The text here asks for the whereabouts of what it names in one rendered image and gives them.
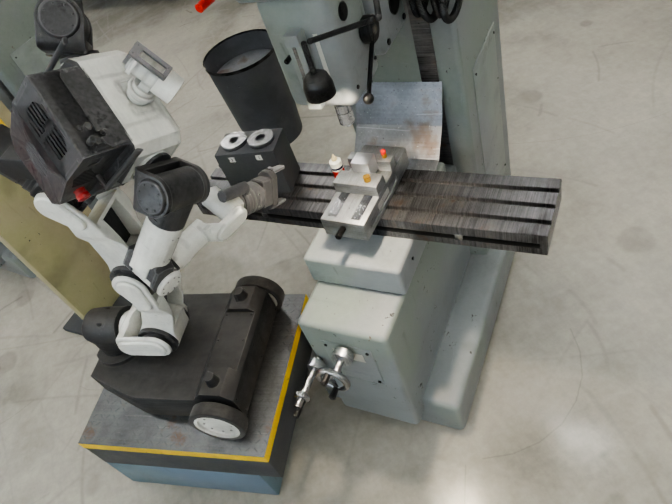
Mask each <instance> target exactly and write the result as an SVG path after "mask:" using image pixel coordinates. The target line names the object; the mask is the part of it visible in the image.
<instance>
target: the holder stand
mask: <svg viewBox="0 0 672 504"><path fill-rule="evenodd" d="M215 158H216V160H217V162H218V164H219V166H220V167H221V169H222V171H223V173H224V174H225V176H226V178H227V180H228V182H229V183H230V185H231V186H233V185H235V184H238V183H240V182H243V181H246V182H249V181H250V180H252V179H254V178H256V177H258V174H259V173H260V172H261V171H262V170H264V169H266V168H267V167H274V166H277V165H284V166H285V168H284V169H282V170H280V171H279V172H277V173H275V174H276V175H277V186H278V193H289V192H292V191H293V188H294V185H295V182H296V180H297V177H298V174H299V171H300V167H299V165H298V163H297V160H296V158H295V156H294V153H293V151H292V148H291V146H290V144H289V141H288V139H287V137H286V134H285V132H284V130H283V128H276V129H261V130H256V131H246V132H241V131H237V132H233V133H227V134H225V136H224V138H223V140H222V142H221V144H220V146H219V148H218V150H217V152H216V154H215Z"/></svg>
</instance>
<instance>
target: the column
mask: <svg viewBox="0 0 672 504"><path fill-rule="evenodd" d="M402 1H403V6H404V11H405V14H406V19H405V22H404V24H403V25H402V27H401V29H400V31H399V32H398V34H397V36H396V37H395V39H394V41H393V43H392V44H391V46H390V48H389V49H388V51H387V52H386V53H385V54H384V55H376V56H377V62H378V67H377V70H376V72H375V73H374V75H373V77H372V82H442V134H441V144H440V155H439V162H442V163H444V164H451V165H455V166H456V170H457V172H461V173H477V174H493V175H509V176H511V169H510V157H509V144H508V131H507V118H506V105H505V92H504V79H503V66H502V53H501V40H500V27H499V14H498V1H497V0H463V2H462V7H461V9H460V12H459V15H458V17H457V18H456V20H455V21H454V22H452V23H450V24H446V23H444V22H443V21H442V18H441V19H439V18H438V19H437V20H436V21H435V22H434V23H427V22H426V21H425V20H423V18H422V17H420V18H416V17H415V16H414V15H413V13H412V11H411V8H410V4H409V0H402Z"/></svg>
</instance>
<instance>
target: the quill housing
mask: <svg viewBox="0 0 672 504"><path fill-rule="evenodd" d="M257 7H258V10H259V12H260V15H261V17H262V20H263V22H264V25H265V27H266V30H267V33H268V35H269V38H270V40H271V43H272V45H273V48H274V50H275V53H276V56H277V58H278V61H279V63H280V66H281V68H282V71H283V74H284V76H285V79H286V81H287V84H288V86H289V89H290V91H291V94H292V97H293V99H294V100H295V102H296V103H298V104H300V105H307V102H306V97H305V94H304V92H303V89H302V86H301V83H300V81H299V78H298V75H297V73H296V70H295V67H294V65H293V62H292V60H291V62H290V63H289V64H288V65H287V64H285V63H284V60H285V58H286V57H287V56H288V55H290V54H289V51H288V49H287V48H286V46H285V44H284V41H283V38H282V36H283V35H284V34H285V33H286V32H287V30H288V29H289V28H303V30H304V33H305V36H306V39H308V38H311V37H314V36H317V35H320V34H323V33H326V32H329V31H332V30H334V29H337V28H340V27H343V26H346V25H349V24H352V23H354V22H357V21H360V19H361V18H362V16H363V15H365V11H364V7H363V3H362V0H275V1H264V2H257ZM308 45H309V44H308ZM309 48H310V51H311V54H312V57H313V60H314V63H315V65H316V68H317V69H324V70H326V71H327V72H328V74H329V75H330V76H331V78H332V79H333V82H334V85H335V88H336V94H335V96H334V97H333V98H332V99H330V100H329V101H327V102H326V103H325V105H345V106H350V105H354V104H356V103H357V102H358V101H359V99H360V97H361V96H362V94H363V92H364V91H365V89H366V87H367V76H368V60H369V44H364V43H363V42H362V41H361V39H360V36H359V28H357V29H353V30H352V31H351V30H350V31H349V32H348V31H347V32H346V33H345V32H344V33H341V34H339V35H336V36H333V37H330V38H327V39H324V40H321V41H318V42H316V43H313V44H311V45H309ZM377 67H378V62H377V56H376V54H375V50H374V55H373V71H372V77H373V75H374V73H375V72H376V70H377Z"/></svg>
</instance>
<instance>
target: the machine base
mask: <svg viewBox="0 0 672 504"><path fill-rule="evenodd" d="M514 253H515V252H514V251H506V250H498V249H489V251H488V253H487V254H485V255H481V254H473V253H470V258H469V261H468V264H467V267H466V270H465V273H464V276H463V279H462V282H461V285H460V288H459V291H458V293H457V296H456V299H455V302H454V305H453V308H452V311H451V314H450V317H449V320H448V323H447V326H446V329H445V332H444V335H443V338H442V341H441V344H440V347H439V350H438V353H437V356H436V359H435V362H434V365H433V368H432V371H431V374H430V377H429V380H428V383H427V386H426V389H425V392H424V395H423V400H422V402H423V406H424V411H423V415H422V418H421V420H425V421H429V422H432V423H436V424H440V425H444V426H447V427H451V428H455V429H459V430H461V429H464V428H465V426H466V423H467V420H468V416H469V413H470V409H471V406H472V402H473V399H474V395H475V392H476V388H477V384H478V381H479V377H480V374H481V370H482V367H483V363H484V360H485V356H486V352H487V349H488V345H489V342H490V338H491V335H492V331H493V328H494V324H495V321H496V317H497V313H498V310H499V306H500V303H501V299H502V296H503V292H504V289H505V285H506V281H507V278H508V274H509V271H510V267H511V264H512V260H513V257H514Z"/></svg>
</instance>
